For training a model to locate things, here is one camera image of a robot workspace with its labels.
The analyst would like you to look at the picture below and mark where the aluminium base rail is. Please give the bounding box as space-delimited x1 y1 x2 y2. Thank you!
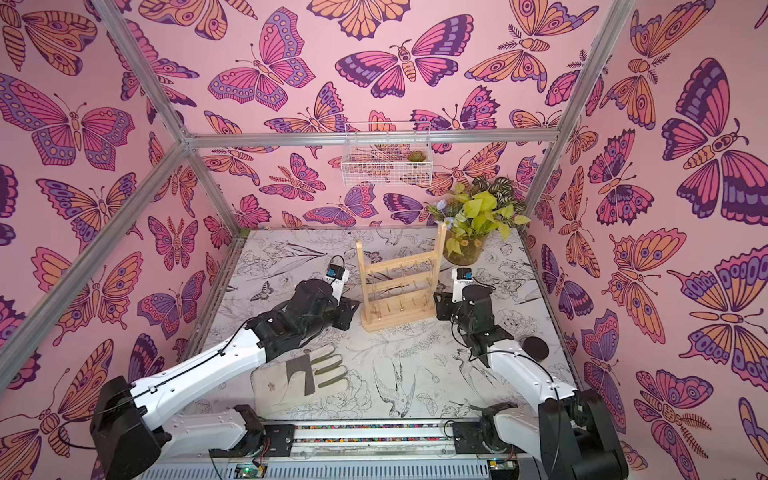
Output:
142 419 547 479

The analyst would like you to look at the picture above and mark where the small black round object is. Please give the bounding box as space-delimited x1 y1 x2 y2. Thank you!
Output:
522 336 550 362

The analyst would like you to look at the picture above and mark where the white green work glove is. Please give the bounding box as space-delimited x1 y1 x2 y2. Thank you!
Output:
250 344 349 417

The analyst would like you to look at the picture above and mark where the wooden jewelry display stand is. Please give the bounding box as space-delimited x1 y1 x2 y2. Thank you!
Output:
356 223 447 332

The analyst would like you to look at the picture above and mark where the small succulent in basket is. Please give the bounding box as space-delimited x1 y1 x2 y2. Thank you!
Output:
407 150 427 163

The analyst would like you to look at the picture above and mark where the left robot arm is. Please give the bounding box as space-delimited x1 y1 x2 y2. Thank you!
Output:
89 279 360 479

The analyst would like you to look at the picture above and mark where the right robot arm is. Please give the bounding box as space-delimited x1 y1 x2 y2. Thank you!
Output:
433 282 629 479

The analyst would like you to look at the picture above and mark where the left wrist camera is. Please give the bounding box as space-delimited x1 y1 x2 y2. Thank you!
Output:
325 263 349 302

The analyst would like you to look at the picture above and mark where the potted green plant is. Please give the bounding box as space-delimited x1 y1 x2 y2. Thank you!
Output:
428 177 531 266

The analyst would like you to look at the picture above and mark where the white wire basket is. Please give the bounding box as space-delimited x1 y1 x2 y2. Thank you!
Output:
339 119 434 188

